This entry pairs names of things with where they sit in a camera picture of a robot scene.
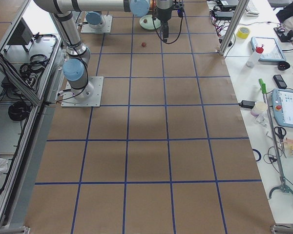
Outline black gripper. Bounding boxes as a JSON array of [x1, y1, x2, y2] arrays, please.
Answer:
[[154, 0, 184, 39]]

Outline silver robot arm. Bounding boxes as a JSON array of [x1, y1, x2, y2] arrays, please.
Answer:
[[35, 0, 150, 103], [85, 11, 105, 29]]

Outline light green plate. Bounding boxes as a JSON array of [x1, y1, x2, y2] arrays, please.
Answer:
[[139, 15, 161, 30]]

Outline yellow tape roll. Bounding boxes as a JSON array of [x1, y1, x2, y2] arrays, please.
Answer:
[[236, 27, 251, 39]]

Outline white squeeze bottle red cap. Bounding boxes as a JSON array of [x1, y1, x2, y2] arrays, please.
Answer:
[[246, 45, 264, 68]]

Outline blue teach pendant far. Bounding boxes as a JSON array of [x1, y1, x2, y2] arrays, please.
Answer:
[[250, 37, 286, 62]]

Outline blue teach pendant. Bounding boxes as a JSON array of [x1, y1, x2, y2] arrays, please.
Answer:
[[272, 89, 293, 128], [250, 37, 286, 62]]

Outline black power adapter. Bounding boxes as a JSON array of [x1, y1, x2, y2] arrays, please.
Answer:
[[238, 100, 255, 109]]

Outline paper cup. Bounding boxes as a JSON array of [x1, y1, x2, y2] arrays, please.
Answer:
[[251, 101, 268, 117]]

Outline black phone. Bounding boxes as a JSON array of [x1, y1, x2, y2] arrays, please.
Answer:
[[273, 75, 287, 89]]

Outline blue teach pendant near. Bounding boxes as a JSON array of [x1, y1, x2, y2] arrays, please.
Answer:
[[272, 89, 293, 128]]

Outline black scissors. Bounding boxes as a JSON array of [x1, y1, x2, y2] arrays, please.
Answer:
[[274, 126, 287, 158]]

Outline long metal grabber tool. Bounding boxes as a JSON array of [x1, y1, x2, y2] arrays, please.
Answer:
[[258, 78, 293, 199]]

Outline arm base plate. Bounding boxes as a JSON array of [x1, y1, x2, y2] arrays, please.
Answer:
[[81, 15, 113, 34], [61, 77, 104, 108]]

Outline aluminium frame post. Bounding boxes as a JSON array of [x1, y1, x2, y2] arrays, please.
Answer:
[[218, 0, 249, 56]]

